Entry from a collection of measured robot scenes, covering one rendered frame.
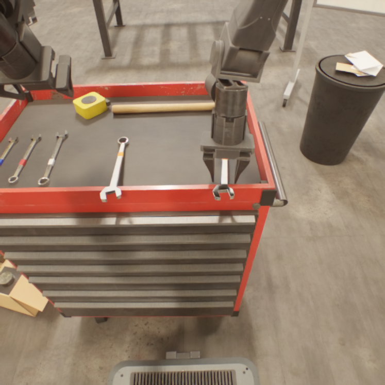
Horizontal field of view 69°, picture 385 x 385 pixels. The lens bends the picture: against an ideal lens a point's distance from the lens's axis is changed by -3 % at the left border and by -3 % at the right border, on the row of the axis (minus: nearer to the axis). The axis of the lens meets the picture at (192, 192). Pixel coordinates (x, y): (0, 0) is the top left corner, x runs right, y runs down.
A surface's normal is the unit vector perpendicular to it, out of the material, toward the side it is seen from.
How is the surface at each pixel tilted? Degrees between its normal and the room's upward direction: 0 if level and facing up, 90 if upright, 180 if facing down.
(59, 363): 0
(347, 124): 94
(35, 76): 30
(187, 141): 0
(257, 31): 108
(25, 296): 42
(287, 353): 0
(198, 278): 14
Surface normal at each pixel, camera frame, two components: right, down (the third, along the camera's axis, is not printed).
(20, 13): 1.00, -0.03
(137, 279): -0.01, -0.47
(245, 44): 0.07, 0.91
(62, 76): 0.00, -0.20
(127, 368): -0.02, -0.66
